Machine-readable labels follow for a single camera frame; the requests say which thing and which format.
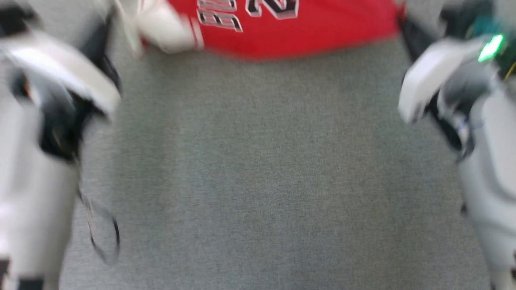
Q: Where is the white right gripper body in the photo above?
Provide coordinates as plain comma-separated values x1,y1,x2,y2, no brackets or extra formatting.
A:
397,35,502,124

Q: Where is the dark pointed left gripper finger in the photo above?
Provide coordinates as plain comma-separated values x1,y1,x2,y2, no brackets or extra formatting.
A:
79,16,123,99

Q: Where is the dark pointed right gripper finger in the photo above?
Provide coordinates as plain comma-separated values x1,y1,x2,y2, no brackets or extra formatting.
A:
398,14,434,71

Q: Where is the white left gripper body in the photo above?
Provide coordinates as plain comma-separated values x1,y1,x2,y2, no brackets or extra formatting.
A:
0,31,122,121

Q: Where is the red and white jersey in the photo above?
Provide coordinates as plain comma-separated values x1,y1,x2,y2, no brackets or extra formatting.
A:
115,0,406,62

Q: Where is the grey fabric sofa cushion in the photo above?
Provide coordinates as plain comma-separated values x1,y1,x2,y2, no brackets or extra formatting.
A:
24,0,516,290

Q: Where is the teal right cable connector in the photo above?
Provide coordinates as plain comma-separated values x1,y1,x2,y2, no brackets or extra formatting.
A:
470,16,516,77

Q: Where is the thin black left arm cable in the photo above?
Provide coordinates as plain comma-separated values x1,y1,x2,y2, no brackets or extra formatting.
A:
77,185,121,265

